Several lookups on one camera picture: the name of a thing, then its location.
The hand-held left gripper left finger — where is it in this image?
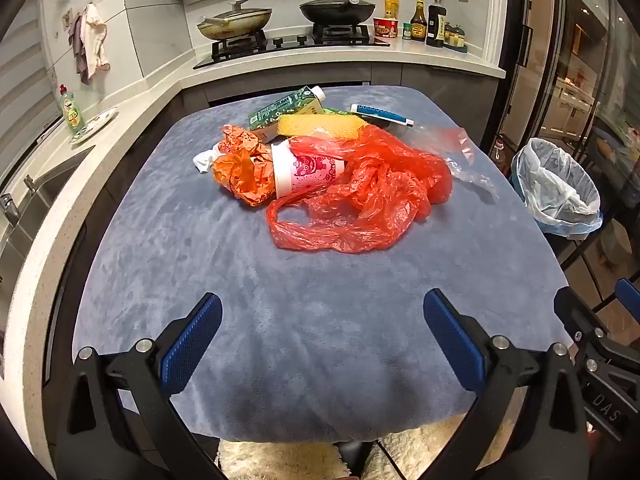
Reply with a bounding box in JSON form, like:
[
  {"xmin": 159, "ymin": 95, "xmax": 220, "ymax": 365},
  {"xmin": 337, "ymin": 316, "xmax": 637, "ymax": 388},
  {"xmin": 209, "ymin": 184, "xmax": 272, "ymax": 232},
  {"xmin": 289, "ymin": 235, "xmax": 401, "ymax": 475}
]
[{"xmin": 55, "ymin": 292, "xmax": 223, "ymax": 480}]

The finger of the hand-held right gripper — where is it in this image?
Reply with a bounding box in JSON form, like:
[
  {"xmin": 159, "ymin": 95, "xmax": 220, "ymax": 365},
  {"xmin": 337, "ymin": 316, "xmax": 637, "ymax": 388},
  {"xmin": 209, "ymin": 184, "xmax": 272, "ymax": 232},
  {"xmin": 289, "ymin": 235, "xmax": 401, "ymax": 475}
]
[
  {"xmin": 554, "ymin": 286, "xmax": 609, "ymax": 361},
  {"xmin": 615, "ymin": 278, "xmax": 640, "ymax": 323}
]

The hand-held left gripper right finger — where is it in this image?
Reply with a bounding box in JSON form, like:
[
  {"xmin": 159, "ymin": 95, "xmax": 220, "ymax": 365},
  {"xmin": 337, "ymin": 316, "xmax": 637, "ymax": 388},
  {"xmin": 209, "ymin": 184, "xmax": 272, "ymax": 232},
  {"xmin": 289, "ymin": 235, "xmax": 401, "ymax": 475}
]
[{"xmin": 422, "ymin": 288, "xmax": 591, "ymax": 480}]

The trash bin with white liner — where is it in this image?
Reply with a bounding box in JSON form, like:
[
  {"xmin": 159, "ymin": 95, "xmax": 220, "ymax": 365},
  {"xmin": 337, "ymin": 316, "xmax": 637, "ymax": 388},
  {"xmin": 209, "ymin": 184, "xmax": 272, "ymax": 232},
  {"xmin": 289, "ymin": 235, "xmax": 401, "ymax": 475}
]
[{"xmin": 510, "ymin": 137, "xmax": 604, "ymax": 241}]

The red plastic bag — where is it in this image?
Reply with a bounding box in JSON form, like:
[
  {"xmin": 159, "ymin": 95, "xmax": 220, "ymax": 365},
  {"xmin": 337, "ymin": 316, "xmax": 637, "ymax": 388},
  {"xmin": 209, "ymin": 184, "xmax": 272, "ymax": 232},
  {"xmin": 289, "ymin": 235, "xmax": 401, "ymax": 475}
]
[{"xmin": 265, "ymin": 125, "xmax": 454, "ymax": 253}]

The green drink carton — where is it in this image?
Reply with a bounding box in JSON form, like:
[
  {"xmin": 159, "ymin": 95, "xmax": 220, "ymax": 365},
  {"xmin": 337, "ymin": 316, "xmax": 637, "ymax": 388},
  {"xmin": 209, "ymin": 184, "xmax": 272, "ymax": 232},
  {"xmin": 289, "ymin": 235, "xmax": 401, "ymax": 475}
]
[{"xmin": 248, "ymin": 86, "xmax": 327, "ymax": 142}]

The white fluffy rug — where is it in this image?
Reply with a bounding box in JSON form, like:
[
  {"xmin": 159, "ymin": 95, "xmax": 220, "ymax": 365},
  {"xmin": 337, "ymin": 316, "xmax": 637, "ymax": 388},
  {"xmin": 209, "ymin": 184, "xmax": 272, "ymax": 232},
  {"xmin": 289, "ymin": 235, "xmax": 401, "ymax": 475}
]
[{"xmin": 216, "ymin": 417, "xmax": 516, "ymax": 480}]

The orange plastic bag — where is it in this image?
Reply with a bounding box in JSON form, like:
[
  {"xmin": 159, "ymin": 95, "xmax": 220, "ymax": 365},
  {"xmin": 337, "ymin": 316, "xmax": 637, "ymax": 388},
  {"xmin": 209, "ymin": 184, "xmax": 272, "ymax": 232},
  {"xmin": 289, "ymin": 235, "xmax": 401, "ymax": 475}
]
[{"xmin": 212, "ymin": 124, "xmax": 275, "ymax": 207}]

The clear plastic bag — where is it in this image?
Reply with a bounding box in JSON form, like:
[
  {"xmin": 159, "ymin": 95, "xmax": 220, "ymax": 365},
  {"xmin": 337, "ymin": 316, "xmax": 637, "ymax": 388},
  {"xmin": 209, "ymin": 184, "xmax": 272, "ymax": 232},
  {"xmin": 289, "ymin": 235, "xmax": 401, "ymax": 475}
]
[{"xmin": 405, "ymin": 126, "xmax": 501, "ymax": 201}]

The white crumpled tissue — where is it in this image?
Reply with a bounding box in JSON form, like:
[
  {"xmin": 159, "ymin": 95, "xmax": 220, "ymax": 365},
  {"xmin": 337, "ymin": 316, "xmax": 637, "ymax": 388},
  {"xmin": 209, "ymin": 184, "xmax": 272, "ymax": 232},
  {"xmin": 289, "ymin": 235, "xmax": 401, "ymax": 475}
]
[{"xmin": 193, "ymin": 147, "xmax": 221, "ymax": 174}]

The white paper cup red print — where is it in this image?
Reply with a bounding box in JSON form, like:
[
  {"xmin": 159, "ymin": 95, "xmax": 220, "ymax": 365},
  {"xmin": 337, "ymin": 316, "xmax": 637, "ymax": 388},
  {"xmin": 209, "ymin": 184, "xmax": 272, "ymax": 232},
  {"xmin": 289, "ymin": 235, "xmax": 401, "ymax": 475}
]
[{"xmin": 270, "ymin": 139, "xmax": 347, "ymax": 198}]

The steel kitchen sink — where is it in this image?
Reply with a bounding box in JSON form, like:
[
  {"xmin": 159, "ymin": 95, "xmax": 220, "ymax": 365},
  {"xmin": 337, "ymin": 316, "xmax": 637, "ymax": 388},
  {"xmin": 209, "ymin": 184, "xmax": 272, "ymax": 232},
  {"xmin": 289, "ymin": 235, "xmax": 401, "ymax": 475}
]
[{"xmin": 0, "ymin": 145, "xmax": 96, "ymax": 311}]

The steel faucet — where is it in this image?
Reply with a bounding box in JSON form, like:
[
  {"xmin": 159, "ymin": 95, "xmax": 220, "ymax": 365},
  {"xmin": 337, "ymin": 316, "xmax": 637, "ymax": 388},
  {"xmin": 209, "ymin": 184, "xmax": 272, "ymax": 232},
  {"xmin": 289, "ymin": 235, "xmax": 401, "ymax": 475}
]
[{"xmin": 0, "ymin": 192, "xmax": 22, "ymax": 226}]

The white plate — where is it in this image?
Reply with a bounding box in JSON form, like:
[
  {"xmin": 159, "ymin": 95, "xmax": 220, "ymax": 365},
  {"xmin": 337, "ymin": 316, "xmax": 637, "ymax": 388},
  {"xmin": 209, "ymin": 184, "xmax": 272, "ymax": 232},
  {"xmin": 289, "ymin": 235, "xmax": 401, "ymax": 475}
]
[{"xmin": 69, "ymin": 106, "xmax": 120, "ymax": 145}]

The white and blue tube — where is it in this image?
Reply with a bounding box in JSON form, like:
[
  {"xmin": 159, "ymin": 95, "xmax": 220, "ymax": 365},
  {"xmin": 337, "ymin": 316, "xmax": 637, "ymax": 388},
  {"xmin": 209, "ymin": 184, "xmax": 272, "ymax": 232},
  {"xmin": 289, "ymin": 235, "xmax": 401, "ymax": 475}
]
[{"xmin": 350, "ymin": 103, "xmax": 416, "ymax": 127}]

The yellow sponge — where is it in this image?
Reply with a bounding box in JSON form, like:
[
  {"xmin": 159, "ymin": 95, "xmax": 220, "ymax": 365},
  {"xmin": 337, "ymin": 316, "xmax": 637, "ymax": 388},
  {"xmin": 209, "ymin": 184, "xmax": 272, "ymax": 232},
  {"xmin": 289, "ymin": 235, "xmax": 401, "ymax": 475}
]
[{"xmin": 276, "ymin": 114, "xmax": 366, "ymax": 141}]

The green dish soap bottle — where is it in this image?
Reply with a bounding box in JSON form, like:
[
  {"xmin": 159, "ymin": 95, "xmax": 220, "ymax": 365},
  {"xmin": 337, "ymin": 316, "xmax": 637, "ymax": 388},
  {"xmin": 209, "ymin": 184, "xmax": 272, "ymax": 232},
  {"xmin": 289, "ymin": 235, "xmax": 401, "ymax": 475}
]
[{"xmin": 58, "ymin": 84, "xmax": 83, "ymax": 133}]

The black framed glass door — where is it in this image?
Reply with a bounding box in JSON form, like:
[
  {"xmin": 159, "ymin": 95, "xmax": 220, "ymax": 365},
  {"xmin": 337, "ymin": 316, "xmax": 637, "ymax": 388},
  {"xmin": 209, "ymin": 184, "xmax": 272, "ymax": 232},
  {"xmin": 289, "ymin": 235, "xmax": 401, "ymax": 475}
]
[{"xmin": 502, "ymin": 0, "xmax": 640, "ymax": 321}]

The condiment jar set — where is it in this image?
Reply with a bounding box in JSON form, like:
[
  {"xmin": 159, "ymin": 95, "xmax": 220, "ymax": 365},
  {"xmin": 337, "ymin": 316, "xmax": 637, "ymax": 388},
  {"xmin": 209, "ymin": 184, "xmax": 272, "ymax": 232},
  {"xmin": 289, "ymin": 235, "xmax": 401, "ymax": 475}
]
[{"xmin": 442, "ymin": 22, "xmax": 468, "ymax": 54}]

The beige frying pan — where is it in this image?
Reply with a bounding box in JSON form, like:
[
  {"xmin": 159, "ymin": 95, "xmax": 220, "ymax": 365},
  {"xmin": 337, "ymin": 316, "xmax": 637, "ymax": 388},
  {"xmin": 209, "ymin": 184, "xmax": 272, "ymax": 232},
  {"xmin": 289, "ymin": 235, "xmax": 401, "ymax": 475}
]
[{"xmin": 196, "ymin": 10, "xmax": 273, "ymax": 42}]

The black gas stove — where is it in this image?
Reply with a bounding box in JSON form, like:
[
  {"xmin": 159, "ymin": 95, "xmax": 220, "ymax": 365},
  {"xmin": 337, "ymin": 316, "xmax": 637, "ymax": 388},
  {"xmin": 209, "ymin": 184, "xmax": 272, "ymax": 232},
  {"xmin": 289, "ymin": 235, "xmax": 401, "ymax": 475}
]
[{"xmin": 192, "ymin": 25, "xmax": 392, "ymax": 71}]

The pink-white hanging cloth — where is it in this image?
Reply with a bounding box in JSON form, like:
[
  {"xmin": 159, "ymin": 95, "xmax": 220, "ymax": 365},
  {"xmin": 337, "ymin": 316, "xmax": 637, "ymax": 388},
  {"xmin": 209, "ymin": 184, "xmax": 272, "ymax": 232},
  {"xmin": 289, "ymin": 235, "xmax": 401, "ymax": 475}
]
[{"xmin": 80, "ymin": 3, "xmax": 111, "ymax": 81}]

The dark soy sauce bottle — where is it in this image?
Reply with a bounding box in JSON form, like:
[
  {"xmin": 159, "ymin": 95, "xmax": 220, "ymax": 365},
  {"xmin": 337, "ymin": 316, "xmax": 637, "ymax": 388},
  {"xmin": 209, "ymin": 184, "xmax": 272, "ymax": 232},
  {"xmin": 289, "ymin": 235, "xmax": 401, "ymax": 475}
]
[{"xmin": 426, "ymin": 0, "xmax": 447, "ymax": 48}]

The window blind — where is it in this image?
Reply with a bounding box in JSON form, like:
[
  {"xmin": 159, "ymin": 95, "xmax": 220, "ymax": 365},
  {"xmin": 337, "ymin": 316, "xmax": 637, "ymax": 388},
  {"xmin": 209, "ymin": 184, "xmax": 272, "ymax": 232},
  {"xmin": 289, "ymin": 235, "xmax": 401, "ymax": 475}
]
[{"xmin": 0, "ymin": 0, "xmax": 56, "ymax": 171}]

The grey hanging cloth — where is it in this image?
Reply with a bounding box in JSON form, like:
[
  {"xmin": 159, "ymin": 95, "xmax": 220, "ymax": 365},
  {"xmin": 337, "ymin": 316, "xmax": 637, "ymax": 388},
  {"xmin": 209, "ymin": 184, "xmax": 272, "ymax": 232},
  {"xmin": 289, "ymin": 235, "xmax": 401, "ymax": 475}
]
[{"xmin": 70, "ymin": 15, "xmax": 90, "ymax": 75}]

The red instant noodle cup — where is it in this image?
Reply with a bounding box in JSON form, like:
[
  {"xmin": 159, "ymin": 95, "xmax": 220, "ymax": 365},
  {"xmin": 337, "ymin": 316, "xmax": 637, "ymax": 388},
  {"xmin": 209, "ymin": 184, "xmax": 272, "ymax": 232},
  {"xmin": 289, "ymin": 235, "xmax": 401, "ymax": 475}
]
[{"xmin": 372, "ymin": 16, "xmax": 399, "ymax": 40}]

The brown sauce bottle yellow label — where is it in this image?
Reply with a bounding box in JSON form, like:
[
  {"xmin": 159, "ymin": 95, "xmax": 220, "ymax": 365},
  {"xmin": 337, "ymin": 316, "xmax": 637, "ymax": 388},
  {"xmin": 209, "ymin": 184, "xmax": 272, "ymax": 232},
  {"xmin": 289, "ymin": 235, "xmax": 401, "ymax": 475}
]
[{"xmin": 410, "ymin": 0, "xmax": 427, "ymax": 42}]

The glass pan lid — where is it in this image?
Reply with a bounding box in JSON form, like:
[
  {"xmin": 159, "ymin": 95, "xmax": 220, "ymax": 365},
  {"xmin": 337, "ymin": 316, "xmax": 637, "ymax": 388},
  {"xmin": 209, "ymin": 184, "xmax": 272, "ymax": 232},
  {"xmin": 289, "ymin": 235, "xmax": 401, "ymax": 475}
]
[{"xmin": 202, "ymin": 0, "xmax": 272, "ymax": 25}]

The black wok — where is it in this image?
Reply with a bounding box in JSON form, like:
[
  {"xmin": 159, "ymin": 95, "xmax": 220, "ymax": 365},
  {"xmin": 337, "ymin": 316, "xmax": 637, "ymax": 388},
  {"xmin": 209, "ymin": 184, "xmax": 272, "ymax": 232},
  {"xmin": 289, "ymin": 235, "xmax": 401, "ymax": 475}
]
[{"xmin": 299, "ymin": 2, "xmax": 377, "ymax": 26}]

